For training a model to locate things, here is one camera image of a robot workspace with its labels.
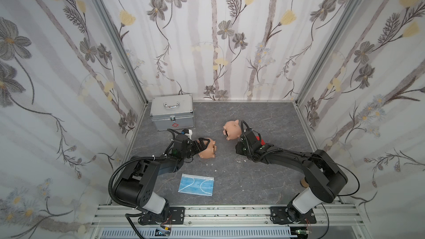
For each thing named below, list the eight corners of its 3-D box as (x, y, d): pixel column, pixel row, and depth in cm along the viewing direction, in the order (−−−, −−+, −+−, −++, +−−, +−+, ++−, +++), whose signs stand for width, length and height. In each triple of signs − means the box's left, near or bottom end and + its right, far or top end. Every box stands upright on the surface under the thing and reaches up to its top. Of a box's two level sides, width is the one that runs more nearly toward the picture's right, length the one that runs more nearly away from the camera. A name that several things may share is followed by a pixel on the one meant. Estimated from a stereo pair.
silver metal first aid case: (157, 133, 105) (149, 116, 92) (159, 115, 115) (152, 97, 102) (194, 129, 108) (192, 112, 94) (193, 111, 118) (191, 94, 104)
